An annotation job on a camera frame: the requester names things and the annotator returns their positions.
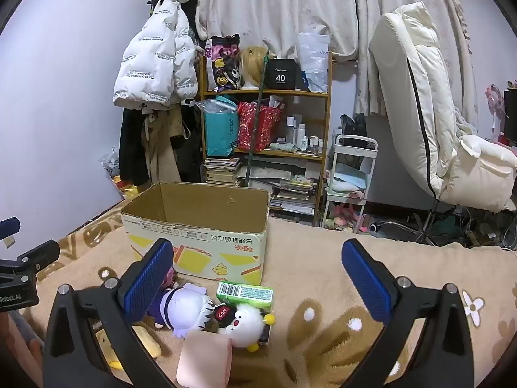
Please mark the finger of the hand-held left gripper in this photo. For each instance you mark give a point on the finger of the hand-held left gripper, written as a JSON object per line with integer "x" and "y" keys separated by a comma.
{"x": 9, "y": 228}
{"x": 42, "y": 252}

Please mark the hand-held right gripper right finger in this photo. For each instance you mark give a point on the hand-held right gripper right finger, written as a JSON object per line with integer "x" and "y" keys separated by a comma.
{"x": 365, "y": 279}

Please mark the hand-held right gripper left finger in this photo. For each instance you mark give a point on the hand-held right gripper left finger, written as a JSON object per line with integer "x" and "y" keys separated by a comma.
{"x": 147, "y": 279}

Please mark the pink bear plush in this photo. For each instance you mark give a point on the pink bear plush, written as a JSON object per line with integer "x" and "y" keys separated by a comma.
{"x": 169, "y": 279}

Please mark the white-haired doll plush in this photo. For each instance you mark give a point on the white-haired doll plush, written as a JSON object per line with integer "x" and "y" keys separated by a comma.
{"x": 188, "y": 309}

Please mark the yellow plush toy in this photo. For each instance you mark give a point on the yellow plush toy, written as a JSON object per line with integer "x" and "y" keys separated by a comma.
{"x": 147, "y": 341}

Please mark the printed cardboard box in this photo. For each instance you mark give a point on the printed cardboard box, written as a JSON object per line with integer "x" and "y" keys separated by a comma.
{"x": 226, "y": 246}

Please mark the pink square plush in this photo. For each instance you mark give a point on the pink square plush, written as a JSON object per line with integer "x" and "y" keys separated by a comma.
{"x": 202, "y": 359}

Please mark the green tissue pack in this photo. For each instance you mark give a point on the green tissue pack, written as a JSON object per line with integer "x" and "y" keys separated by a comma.
{"x": 250, "y": 295}

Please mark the white chick plush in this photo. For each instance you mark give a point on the white chick plush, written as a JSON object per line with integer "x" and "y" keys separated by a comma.
{"x": 242, "y": 323}

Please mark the plush toys in cart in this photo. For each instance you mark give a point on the plush toys in cart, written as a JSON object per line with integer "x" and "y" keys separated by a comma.
{"x": 343, "y": 214}

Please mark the beige coat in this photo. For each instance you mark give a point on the beige coat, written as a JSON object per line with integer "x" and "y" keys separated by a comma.
{"x": 161, "y": 157}

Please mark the stacks of books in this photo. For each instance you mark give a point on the stacks of books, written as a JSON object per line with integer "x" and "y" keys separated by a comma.
{"x": 220, "y": 171}

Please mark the black coat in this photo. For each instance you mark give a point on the black coat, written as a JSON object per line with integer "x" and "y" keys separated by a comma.
{"x": 131, "y": 149}

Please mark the white rolling cart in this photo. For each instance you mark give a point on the white rolling cart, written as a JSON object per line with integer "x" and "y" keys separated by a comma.
{"x": 355, "y": 139}

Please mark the group of cosmetic bottles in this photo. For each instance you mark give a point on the group of cosmetic bottles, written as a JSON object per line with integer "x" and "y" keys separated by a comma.
{"x": 301, "y": 133}

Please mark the teal bag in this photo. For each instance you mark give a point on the teal bag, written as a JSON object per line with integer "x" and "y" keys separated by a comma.
{"x": 220, "y": 129}

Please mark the red gift bag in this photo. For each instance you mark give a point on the red gift bag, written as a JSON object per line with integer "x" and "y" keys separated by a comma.
{"x": 258, "y": 125}

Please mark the white padded chair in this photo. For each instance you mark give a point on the white padded chair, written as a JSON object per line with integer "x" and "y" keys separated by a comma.
{"x": 404, "y": 89}

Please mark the green pole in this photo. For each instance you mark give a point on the green pole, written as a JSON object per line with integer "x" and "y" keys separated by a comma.
{"x": 258, "y": 101}

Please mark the wooden shelf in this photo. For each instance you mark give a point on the wooden shelf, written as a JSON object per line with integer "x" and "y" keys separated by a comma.
{"x": 266, "y": 93}

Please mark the white puffer jacket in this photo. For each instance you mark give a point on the white puffer jacket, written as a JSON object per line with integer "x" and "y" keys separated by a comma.
{"x": 153, "y": 60}

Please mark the black box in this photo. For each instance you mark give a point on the black box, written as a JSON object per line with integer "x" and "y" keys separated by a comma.
{"x": 280, "y": 76}

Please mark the clear plastic bag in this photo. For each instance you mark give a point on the clear plastic bag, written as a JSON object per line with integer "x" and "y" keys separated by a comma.
{"x": 313, "y": 60}

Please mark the pink fan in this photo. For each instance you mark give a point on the pink fan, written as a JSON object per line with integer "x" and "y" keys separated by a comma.
{"x": 496, "y": 95}

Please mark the black printed tote bag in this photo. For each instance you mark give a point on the black printed tote bag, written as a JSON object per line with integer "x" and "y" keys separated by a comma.
{"x": 222, "y": 64}

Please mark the blonde wig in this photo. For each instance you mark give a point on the blonde wig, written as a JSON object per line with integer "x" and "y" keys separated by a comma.
{"x": 252, "y": 64}

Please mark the pale curtain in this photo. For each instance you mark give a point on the pale curtain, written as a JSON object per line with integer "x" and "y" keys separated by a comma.
{"x": 282, "y": 4}

